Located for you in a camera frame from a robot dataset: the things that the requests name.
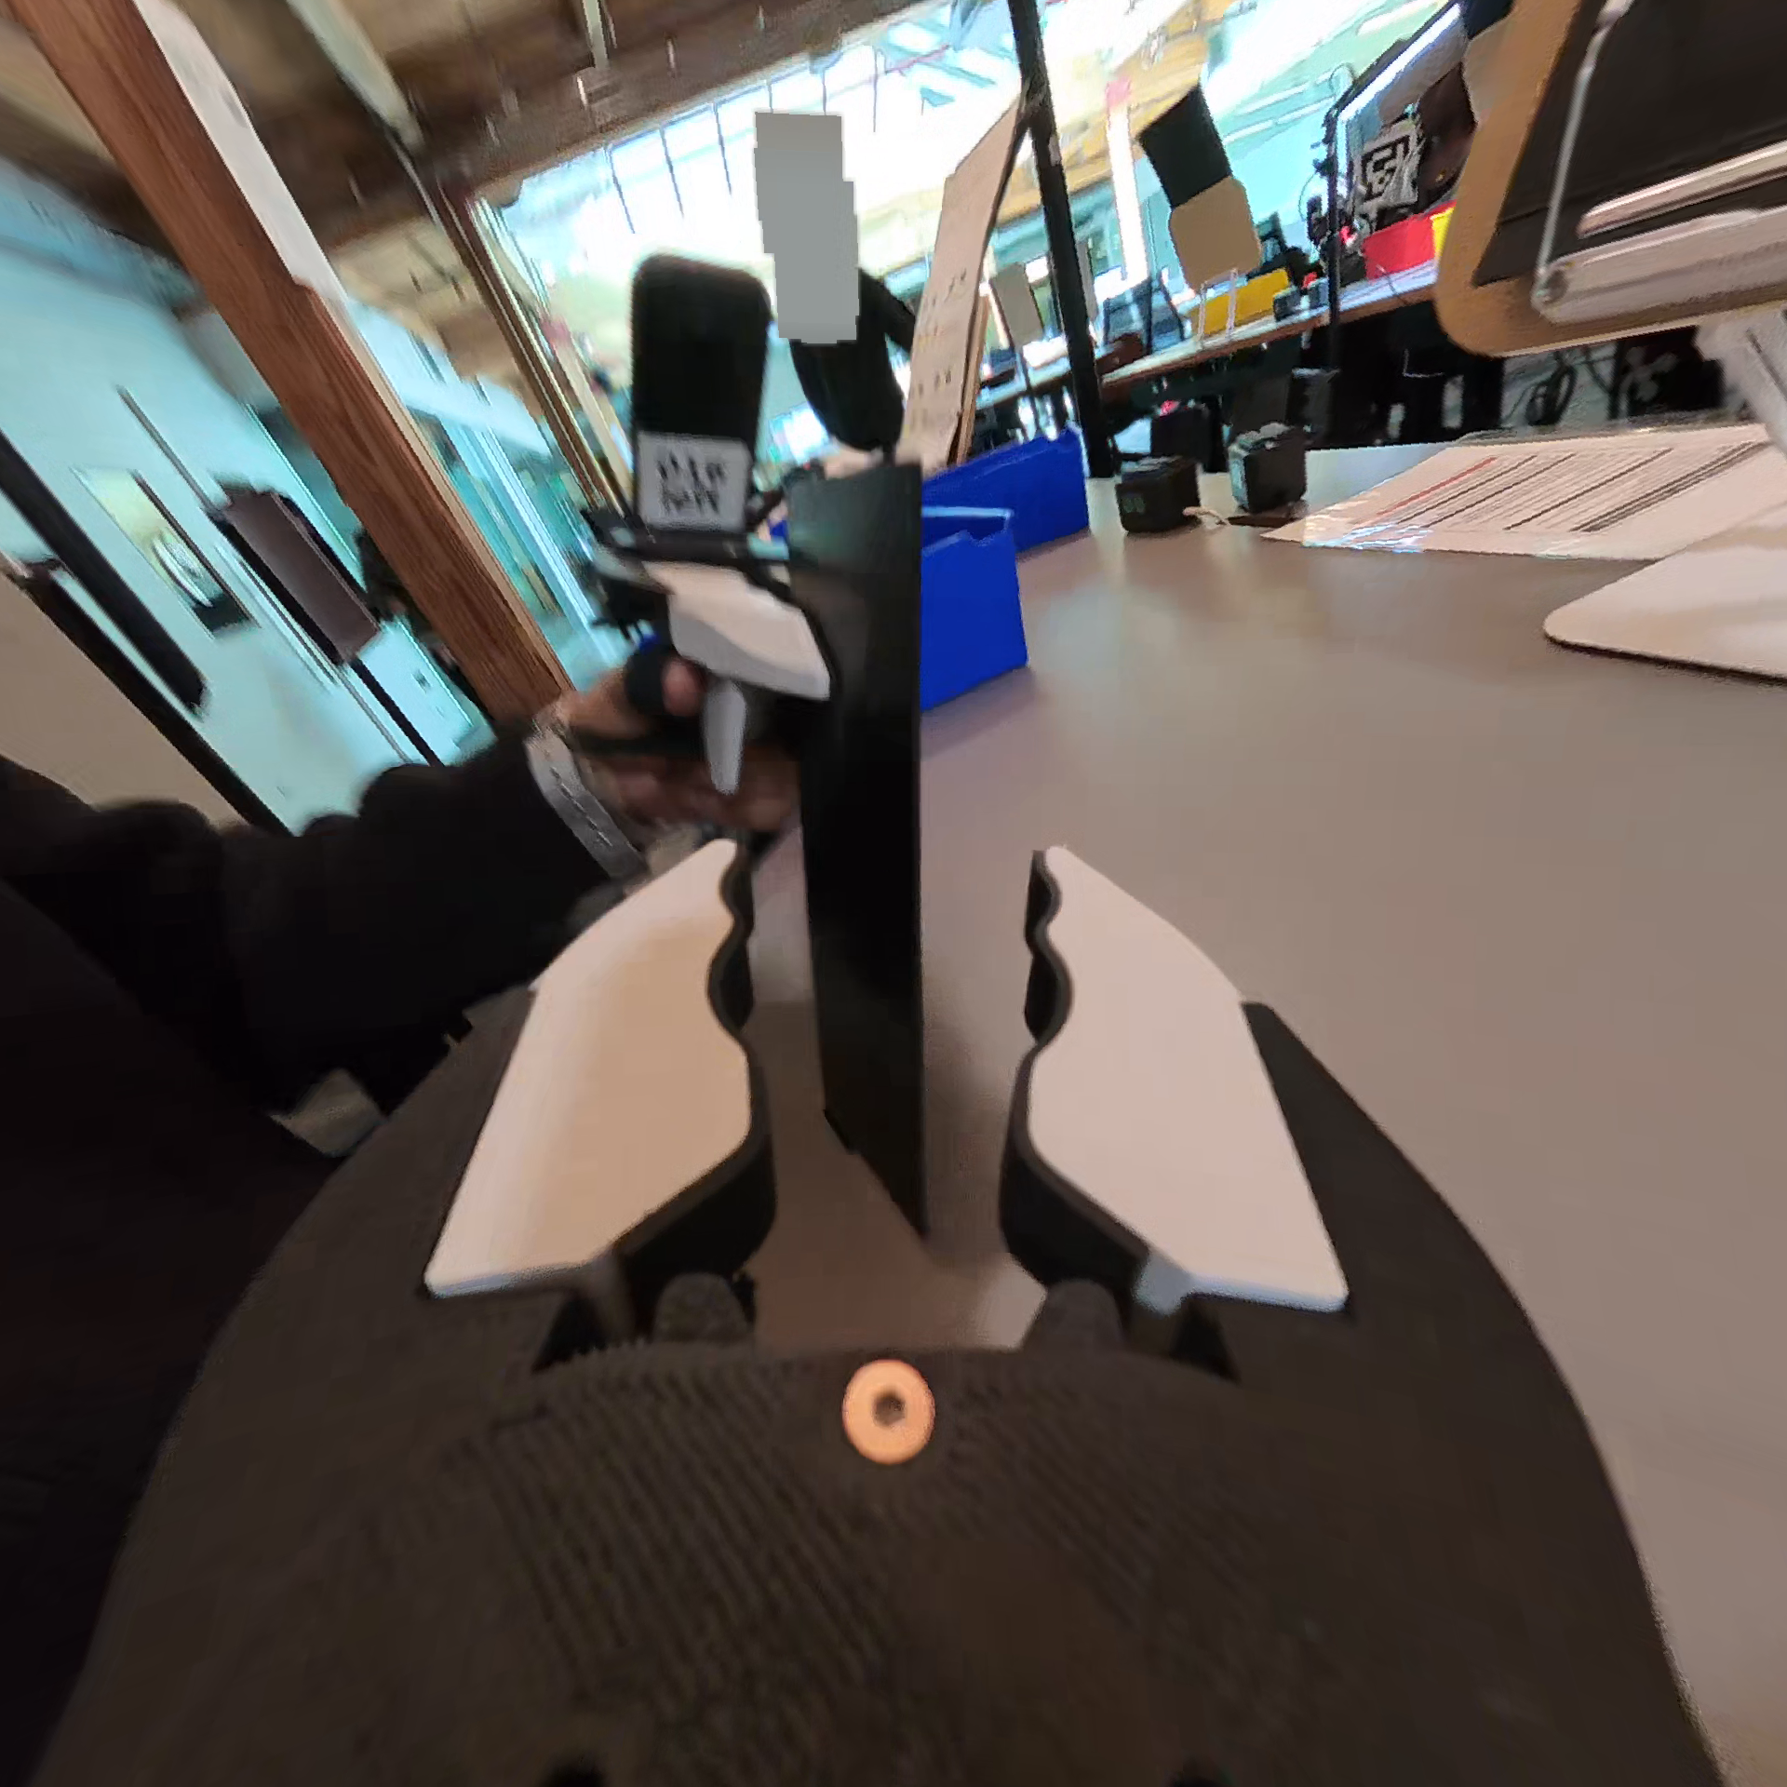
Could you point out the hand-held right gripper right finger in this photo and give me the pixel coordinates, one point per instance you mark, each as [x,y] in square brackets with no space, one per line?
[1187,1131]

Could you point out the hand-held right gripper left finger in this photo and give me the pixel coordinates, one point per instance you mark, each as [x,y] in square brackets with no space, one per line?
[615,1116]

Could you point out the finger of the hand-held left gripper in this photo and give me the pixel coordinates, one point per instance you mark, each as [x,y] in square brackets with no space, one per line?
[741,627]

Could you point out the blue bin with tag label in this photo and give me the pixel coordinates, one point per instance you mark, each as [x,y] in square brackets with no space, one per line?
[972,614]

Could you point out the black plate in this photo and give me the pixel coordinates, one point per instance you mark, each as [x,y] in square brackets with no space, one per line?
[867,838]

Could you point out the person's left forearm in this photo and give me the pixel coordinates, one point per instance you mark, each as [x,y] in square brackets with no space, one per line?
[350,907]

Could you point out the person's left hand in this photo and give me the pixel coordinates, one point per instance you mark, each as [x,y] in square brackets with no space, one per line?
[657,768]

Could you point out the cardboard sign board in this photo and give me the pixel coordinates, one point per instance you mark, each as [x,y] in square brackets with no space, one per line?
[957,278]

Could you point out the plain blue storage bin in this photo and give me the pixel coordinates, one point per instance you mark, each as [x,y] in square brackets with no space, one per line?
[1020,488]

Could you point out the wooden support beam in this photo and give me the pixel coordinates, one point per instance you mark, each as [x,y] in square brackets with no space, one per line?
[322,391]

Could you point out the black support pole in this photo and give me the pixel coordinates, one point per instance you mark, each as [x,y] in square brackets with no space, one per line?
[1063,237]

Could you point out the black box green buttons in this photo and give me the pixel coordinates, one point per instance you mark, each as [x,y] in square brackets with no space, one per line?
[1157,495]

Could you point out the black display panel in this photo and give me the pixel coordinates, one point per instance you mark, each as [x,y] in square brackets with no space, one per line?
[301,573]

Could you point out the white paper notice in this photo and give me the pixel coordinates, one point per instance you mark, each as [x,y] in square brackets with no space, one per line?
[253,154]

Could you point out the black grey battery pack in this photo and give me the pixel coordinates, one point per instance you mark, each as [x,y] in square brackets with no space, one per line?
[1268,470]

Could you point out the small yellow box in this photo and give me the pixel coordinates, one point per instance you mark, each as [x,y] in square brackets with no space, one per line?
[1250,299]

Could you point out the background workbench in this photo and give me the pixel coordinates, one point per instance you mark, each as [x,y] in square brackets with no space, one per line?
[1258,328]

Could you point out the red storage bin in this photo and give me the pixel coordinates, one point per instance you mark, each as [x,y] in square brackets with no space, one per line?
[1404,248]

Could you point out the printed paper sheet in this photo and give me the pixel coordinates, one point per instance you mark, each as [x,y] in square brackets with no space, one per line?
[1536,495]

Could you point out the white metal stand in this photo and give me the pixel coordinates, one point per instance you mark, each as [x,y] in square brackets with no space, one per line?
[1690,608]

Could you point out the black white tag poster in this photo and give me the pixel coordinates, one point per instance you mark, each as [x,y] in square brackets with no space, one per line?
[1392,164]

